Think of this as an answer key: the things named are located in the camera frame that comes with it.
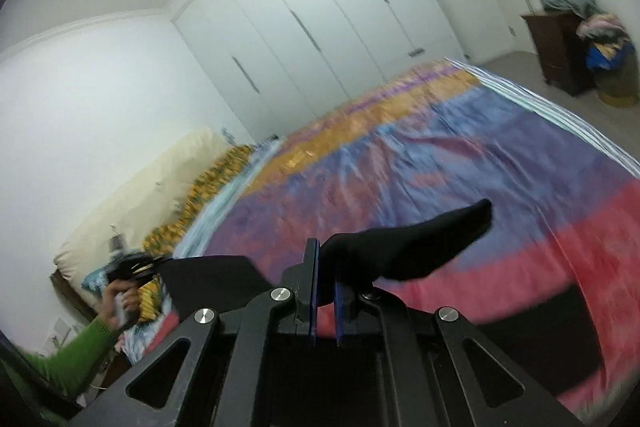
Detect person's left hand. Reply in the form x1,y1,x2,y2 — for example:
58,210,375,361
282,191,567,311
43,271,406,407
100,279,142,329

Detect pile of mixed clothes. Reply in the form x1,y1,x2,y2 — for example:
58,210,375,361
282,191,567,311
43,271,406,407
575,11,632,72

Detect white wardrobe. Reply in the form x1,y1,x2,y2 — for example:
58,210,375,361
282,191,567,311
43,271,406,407
169,0,467,144

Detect cream padded headboard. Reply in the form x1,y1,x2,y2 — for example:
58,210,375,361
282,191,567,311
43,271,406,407
53,127,242,299

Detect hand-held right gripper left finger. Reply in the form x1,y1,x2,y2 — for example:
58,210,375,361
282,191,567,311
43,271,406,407
65,239,321,427

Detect person's left forearm green sleeve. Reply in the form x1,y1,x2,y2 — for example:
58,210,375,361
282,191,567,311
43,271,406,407
20,316,122,400

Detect black pants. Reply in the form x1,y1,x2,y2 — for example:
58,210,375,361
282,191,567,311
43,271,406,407
159,198,606,400

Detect yellow laundry basket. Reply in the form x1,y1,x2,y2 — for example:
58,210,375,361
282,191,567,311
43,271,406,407
596,49,640,108

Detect colourful floral bed blanket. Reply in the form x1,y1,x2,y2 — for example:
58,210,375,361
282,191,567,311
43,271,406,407
122,61,640,415

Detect grey clothing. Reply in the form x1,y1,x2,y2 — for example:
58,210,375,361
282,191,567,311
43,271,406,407
538,0,599,18

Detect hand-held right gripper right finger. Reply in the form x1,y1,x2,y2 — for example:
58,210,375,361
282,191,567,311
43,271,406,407
334,277,586,427

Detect teal patterned pillow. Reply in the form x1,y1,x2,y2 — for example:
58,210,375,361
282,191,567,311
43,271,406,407
81,268,110,304

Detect dark wooden dresser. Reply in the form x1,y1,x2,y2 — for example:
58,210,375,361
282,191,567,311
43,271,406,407
521,12,601,98

